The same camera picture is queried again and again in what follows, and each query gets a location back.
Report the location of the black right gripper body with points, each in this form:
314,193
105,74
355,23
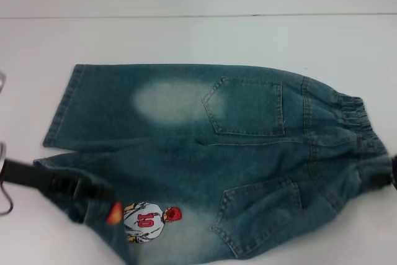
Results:
394,172

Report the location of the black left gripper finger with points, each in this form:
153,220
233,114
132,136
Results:
94,191

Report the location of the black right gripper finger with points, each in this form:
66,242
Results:
380,181

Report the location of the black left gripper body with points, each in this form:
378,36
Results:
40,176

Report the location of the blue denim shorts basketball print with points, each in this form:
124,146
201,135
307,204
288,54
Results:
217,153

